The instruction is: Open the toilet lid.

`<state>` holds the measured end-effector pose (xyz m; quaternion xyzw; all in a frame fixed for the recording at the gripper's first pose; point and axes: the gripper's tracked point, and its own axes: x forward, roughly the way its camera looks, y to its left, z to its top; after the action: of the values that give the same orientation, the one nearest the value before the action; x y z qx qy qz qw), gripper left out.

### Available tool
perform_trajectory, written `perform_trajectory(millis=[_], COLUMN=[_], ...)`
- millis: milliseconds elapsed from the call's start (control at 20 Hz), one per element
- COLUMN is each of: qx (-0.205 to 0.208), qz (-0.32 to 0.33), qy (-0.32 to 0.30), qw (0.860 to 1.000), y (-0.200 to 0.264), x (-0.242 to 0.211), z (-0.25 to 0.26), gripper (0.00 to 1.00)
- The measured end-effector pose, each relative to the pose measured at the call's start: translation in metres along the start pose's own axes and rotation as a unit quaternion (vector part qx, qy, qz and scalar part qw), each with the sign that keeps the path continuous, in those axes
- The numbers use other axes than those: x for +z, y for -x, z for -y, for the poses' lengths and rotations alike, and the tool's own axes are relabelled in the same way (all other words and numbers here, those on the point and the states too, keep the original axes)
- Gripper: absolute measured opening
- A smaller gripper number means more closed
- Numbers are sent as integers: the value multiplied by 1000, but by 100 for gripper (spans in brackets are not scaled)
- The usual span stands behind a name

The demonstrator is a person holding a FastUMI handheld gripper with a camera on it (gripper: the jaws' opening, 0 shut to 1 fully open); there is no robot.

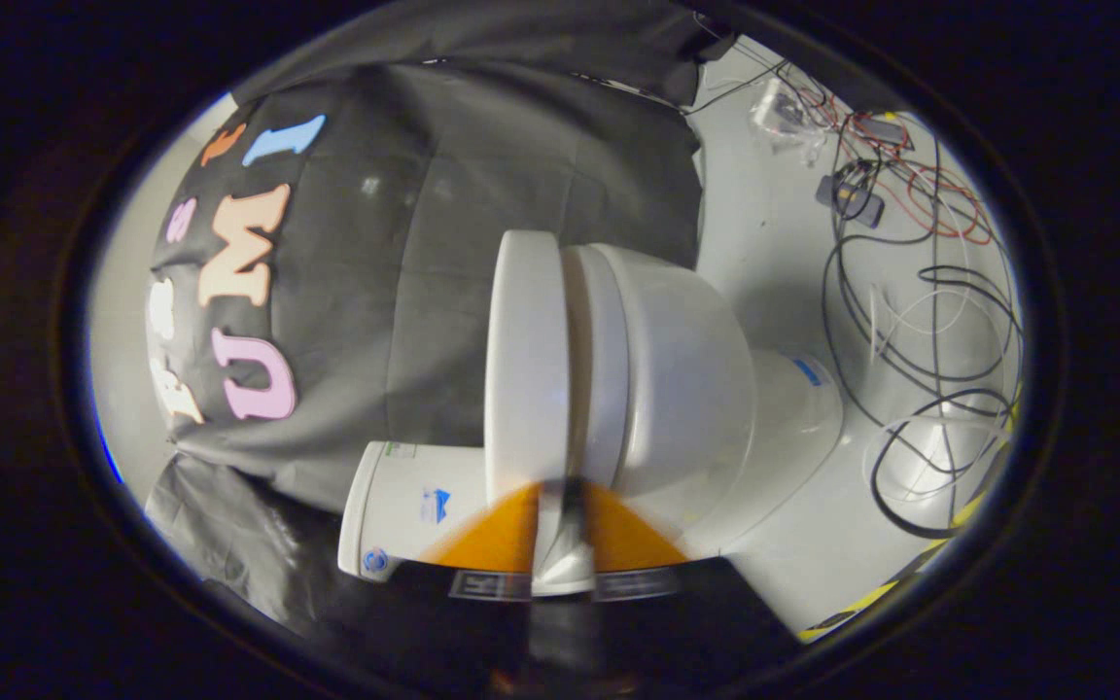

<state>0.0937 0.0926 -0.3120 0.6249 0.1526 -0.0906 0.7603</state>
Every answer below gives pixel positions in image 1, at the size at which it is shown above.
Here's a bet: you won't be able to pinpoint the clear plastic bag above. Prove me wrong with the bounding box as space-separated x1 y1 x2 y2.
750 78 829 162

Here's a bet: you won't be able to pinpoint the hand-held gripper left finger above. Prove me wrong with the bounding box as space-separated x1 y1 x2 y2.
327 483 543 697

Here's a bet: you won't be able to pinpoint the small black adapter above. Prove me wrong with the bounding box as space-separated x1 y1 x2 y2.
817 160 887 230

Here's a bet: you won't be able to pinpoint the tangle of floor cables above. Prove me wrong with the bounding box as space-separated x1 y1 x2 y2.
696 39 1024 542

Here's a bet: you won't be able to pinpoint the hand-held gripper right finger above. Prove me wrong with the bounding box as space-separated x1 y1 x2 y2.
533 481 804 699

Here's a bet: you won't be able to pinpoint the yellow black floor tape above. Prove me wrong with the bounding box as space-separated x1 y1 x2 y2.
798 389 1024 643

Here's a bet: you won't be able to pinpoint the black backdrop cloth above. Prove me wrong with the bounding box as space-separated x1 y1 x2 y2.
144 0 718 643

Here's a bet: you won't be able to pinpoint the white toilet lid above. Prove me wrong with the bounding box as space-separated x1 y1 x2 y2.
484 230 593 596

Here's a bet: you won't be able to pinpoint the white toilet bowl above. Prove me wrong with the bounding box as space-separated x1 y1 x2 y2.
609 243 845 562

